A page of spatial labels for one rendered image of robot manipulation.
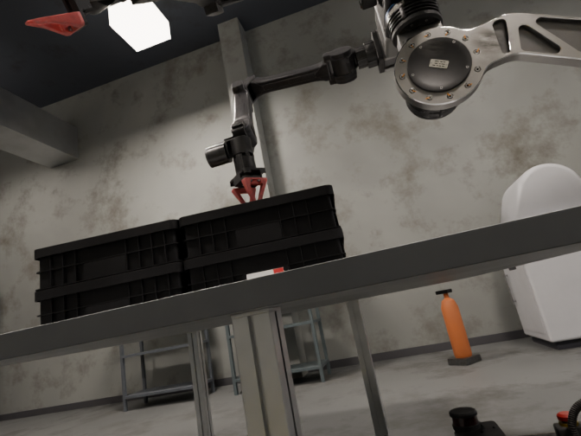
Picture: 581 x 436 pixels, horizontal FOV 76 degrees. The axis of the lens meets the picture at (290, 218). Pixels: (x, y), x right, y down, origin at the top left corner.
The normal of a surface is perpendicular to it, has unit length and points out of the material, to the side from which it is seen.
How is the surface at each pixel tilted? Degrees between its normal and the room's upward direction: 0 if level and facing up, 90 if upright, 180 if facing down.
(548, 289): 90
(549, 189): 90
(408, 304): 90
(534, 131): 90
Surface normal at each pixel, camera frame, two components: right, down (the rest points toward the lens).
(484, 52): -0.26, -0.20
